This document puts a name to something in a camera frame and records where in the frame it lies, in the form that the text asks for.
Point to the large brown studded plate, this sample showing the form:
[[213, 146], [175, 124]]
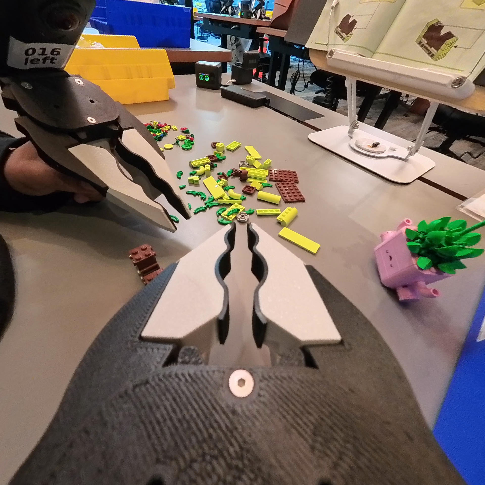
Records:
[[290, 191], [283, 175]]

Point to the scattered green leaf pieces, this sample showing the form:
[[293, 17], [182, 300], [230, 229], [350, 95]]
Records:
[[199, 209]]

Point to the grey round plate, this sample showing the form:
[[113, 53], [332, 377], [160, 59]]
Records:
[[243, 217]]

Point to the person's left hand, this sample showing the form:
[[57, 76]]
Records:
[[34, 174]]

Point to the black device with green display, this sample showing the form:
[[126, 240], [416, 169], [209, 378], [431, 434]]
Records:
[[208, 68]]

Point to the brown leather bag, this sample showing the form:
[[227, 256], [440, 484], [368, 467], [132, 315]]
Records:
[[282, 11]]

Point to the black office chair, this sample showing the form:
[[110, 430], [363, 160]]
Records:
[[379, 106]]

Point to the blue plastic bin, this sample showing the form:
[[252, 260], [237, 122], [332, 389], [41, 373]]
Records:
[[99, 15], [151, 22], [466, 416]]

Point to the brown and lime brick assembly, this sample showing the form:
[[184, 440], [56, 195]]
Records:
[[142, 254]]

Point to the yellow plastic bin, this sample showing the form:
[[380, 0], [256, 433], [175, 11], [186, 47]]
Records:
[[121, 75]]

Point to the lime elbow brick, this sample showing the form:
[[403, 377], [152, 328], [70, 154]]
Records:
[[234, 194]]

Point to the small brown square plate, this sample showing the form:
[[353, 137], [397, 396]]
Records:
[[248, 189]]

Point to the dark grey partition panel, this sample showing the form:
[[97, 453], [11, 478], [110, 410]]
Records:
[[303, 22]]

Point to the white book stand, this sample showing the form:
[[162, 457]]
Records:
[[379, 166]]

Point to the wooden background table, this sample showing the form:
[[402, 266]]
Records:
[[204, 53], [227, 17]]

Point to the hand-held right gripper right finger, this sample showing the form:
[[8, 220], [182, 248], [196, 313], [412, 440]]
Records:
[[299, 303]]

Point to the pile of tiny colourful pieces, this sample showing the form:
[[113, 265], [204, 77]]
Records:
[[168, 146]]

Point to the pile of assorted toy bricks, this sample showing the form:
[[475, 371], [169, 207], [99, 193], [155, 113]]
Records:
[[254, 172]]

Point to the pink toy pot with plant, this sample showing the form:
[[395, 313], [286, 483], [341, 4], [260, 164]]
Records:
[[394, 265]]

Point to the lime smooth slope brick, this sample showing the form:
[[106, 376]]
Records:
[[256, 185]]

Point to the open instruction booklet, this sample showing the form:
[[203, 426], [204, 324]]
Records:
[[398, 22]]

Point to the short lime flat tile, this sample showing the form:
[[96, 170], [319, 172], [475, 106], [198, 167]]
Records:
[[299, 240]]

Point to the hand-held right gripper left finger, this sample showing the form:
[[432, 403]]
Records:
[[185, 303]]

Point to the white labelled box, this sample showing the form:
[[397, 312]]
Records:
[[475, 206]]

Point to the small black device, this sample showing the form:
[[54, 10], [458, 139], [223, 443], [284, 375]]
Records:
[[246, 64]]

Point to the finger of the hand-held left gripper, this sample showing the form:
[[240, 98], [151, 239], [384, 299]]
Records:
[[102, 166], [147, 155]]

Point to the lime narrow studded plate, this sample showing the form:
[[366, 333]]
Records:
[[268, 212]]

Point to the lime wide studded plate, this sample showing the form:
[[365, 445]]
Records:
[[231, 212]]

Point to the long lime flat tile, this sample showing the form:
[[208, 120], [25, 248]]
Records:
[[214, 186]]

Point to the black flat box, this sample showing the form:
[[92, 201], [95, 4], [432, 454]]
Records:
[[242, 95]]

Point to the lime curved slope brick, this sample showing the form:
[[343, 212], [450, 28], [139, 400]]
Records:
[[269, 197]]

